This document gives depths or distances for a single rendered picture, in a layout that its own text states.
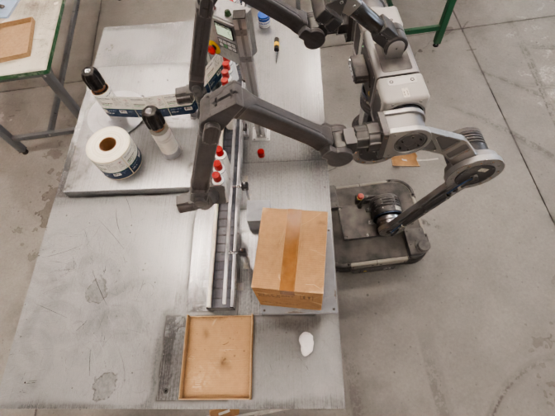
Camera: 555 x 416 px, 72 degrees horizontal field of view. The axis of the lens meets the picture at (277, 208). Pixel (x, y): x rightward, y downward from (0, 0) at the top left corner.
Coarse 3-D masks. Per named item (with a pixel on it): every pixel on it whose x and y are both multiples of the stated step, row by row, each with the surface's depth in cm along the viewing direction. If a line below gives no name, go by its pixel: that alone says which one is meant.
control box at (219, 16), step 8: (224, 0) 138; (216, 8) 137; (224, 8) 136; (232, 8) 136; (240, 8) 136; (248, 8) 135; (216, 16) 135; (224, 16) 135; (232, 16) 134; (248, 16) 136; (224, 24) 135; (232, 24) 133; (248, 24) 138; (216, 40) 145; (216, 48) 149; (224, 48) 146; (256, 48) 150; (224, 56) 151; (232, 56) 147; (240, 64) 148
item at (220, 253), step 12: (228, 132) 186; (228, 144) 183; (228, 156) 180; (228, 204) 169; (216, 240) 161; (216, 252) 159; (216, 264) 157; (228, 264) 156; (216, 276) 154; (228, 276) 154; (216, 288) 152; (228, 288) 152; (216, 300) 150; (228, 300) 150
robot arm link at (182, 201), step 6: (180, 198) 131; (186, 198) 131; (198, 198) 124; (180, 204) 131; (186, 204) 131; (198, 204) 126; (204, 204) 126; (180, 210) 133; (186, 210) 133; (192, 210) 134
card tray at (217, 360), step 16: (192, 320) 152; (208, 320) 151; (224, 320) 151; (240, 320) 150; (192, 336) 149; (208, 336) 149; (224, 336) 148; (240, 336) 148; (192, 352) 146; (208, 352) 146; (224, 352) 146; (240, 352) 145; (192, 368) 144; (208, 368) 143; (224, 368) 143; (240, 368) 143; (192, 384) 142; (208, 384) 141; (224, 384) 141; (240, 384) 140
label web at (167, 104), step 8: (208, 56) 190; (216, 56) 186; (208, 64) 183; (216, 64) 189; (208, 72) 186; (216, 72) 192; (208, 80) 188; (216, 80) 195; (208, 88) 191; (160, 96) 176; (168, 96) 177; (144, 104) 180; (152, 104) 181; (160, 104) 181; (168, 104) 181; (176, 104) 182; (184, 104) 182; (192, 104) 184; (168, 112) 186; (176, 112) 187; (184, 112) 187; (192, 112) 188
